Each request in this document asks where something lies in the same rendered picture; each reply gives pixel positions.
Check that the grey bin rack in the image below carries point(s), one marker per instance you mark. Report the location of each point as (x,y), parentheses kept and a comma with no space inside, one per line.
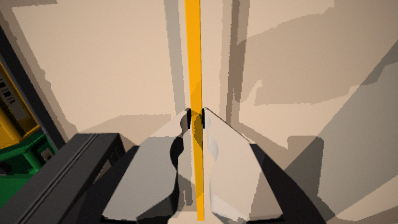
(20,79)

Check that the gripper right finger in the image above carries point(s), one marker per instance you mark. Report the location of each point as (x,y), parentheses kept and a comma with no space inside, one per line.
(247,186)

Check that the green open bin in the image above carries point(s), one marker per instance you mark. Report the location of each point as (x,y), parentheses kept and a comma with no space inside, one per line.
(37,149)

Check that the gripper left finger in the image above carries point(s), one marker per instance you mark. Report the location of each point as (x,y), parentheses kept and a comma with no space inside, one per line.
(142,186)

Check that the yellow bin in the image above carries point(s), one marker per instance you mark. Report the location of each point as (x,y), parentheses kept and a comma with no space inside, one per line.
(16,119)

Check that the yellow bar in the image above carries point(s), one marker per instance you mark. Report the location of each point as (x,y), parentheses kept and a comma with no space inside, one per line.
(193,31)

